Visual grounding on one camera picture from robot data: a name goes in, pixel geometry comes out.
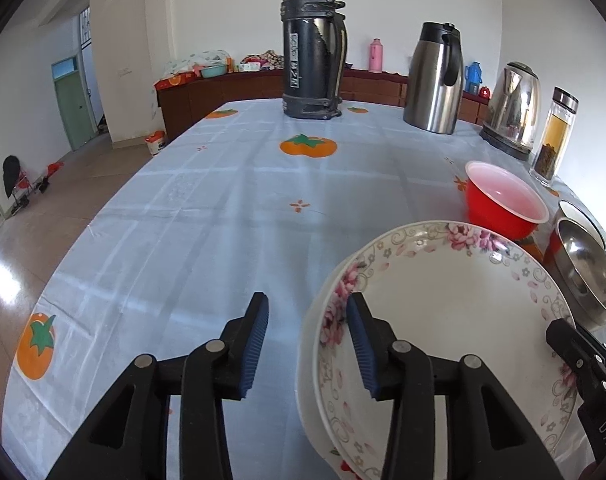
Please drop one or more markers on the orange cardboard box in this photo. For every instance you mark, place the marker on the orange cardboard box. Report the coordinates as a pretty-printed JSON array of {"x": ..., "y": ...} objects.
[{"x": 173, "y": 81}]

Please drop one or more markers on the pink floral rim plate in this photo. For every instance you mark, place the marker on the pink floral rim plate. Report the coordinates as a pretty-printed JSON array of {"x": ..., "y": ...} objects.
[{"x": 458, "y": 310}]

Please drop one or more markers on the pink thermos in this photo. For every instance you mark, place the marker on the pink thermos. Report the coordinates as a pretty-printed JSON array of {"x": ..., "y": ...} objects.
[{"x": 376, "y": 57}]

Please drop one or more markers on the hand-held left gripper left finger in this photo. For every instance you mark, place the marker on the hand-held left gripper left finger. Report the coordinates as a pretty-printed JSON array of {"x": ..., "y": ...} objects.
[{"x": 253, "y": 355}]

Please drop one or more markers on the green basin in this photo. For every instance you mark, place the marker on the green basin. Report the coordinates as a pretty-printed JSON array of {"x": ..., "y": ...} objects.
[{"x": 214, "y": 72}]

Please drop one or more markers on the dark worn thermos flask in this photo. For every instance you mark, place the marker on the dark worn thermos flask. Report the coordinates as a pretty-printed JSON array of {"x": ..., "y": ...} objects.
[{"x": 303, "y": 60}]

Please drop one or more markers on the steel electric kettle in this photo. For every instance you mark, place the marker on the steel electric kettle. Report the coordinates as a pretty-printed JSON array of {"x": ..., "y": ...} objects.
[{"x": 513, "y": 110}]

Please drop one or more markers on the pile of colourful cloths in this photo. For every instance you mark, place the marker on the pile of colourful cloths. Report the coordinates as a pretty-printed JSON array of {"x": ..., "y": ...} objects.
[{"x": 263, "y": 60}]

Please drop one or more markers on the glass tea bottle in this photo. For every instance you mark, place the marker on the glass tea bottle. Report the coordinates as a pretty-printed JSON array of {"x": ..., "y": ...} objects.
[{"x": 553, "y": 140}]

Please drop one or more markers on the barred window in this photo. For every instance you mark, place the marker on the barred window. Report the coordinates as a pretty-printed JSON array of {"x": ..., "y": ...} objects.
[{"x": 84, "y": 27}]

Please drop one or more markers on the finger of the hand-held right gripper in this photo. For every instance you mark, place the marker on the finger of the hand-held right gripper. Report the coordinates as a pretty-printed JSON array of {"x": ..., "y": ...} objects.
[{"x": 598, "y": 380}]

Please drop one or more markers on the white plastic bucket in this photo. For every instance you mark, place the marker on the white plastic bucket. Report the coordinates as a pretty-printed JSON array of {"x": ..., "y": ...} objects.
[{"x": 156, "y": 144}]

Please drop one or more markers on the persimmon print tablecloth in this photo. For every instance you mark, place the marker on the persimmon print tablecloth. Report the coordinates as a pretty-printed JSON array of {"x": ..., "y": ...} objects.
[{"x": 183, "y": 235}]

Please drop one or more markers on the red plastic bag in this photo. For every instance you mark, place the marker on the red plastic bag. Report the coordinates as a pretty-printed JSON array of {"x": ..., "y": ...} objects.
[{"x": 55, "y": 167}]

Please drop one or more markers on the stainless steel bowl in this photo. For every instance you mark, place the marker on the stainless steel bowl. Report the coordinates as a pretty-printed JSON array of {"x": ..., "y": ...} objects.
[{"x": 583, "y": 270}]

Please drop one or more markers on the brown wooden sideboard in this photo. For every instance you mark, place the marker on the brown wooden sideboard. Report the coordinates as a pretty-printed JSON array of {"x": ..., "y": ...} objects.
[{"x": 203, "y": 100}]

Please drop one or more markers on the white plate red flower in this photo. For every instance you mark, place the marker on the white plate red flower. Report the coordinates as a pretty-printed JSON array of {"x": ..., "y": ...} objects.
[{"x": 308, "y": 360}]

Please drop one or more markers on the green door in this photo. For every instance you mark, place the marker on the green door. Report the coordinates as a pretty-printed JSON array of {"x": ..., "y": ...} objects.
[{"x": 75, "y": 110}]

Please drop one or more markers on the red plastic bowl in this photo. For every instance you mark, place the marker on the red plastic bowl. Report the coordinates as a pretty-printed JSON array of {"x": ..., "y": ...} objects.
[{"x": 488, "y": 210}]

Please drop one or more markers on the blue thermos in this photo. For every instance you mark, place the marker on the blue thermos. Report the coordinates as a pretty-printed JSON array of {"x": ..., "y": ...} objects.
[{"x": 474, "y": 77}]

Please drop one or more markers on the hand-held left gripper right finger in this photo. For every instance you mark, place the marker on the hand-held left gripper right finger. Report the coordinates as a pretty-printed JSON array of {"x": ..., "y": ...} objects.
[{"x": 360, "y": 350}]

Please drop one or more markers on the black hanging bag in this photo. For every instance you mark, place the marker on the black hanging bag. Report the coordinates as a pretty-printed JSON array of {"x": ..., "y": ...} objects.
[{"x": 11, "y": 175}]

